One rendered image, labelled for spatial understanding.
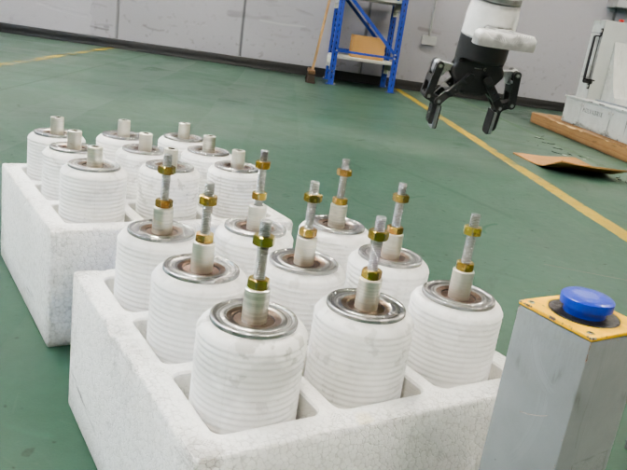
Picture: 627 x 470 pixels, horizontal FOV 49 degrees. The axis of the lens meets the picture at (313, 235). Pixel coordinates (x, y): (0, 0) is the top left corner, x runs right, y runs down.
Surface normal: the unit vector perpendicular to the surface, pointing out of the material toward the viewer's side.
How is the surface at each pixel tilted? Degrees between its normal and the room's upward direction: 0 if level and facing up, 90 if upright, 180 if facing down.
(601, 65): 90
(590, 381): 90
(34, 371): 0
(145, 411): 90
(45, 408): 0
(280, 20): 90
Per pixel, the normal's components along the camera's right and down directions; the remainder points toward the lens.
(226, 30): 0.04, 0.29
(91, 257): 0.53, 0.32
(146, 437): -0.85, 0.04
